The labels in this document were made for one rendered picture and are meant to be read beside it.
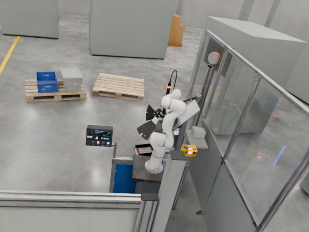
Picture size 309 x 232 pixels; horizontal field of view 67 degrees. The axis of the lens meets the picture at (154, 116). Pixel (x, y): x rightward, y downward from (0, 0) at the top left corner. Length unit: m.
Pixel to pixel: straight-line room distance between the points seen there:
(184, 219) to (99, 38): 6.22
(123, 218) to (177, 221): 2.39
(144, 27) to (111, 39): 1.14
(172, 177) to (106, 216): 0.32
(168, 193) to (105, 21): 7.38
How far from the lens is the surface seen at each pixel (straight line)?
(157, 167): 2.41
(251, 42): 4.34
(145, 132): 2.92
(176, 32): 10.89
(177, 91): 2.11
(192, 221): 3.42
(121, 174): 2.87
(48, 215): 1.00
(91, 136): 2.45
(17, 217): 1.04
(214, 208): 3.13
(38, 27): 9.62
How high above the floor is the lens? 2.67
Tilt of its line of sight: 31 degrees down
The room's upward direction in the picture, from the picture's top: 11 degrees clockwise
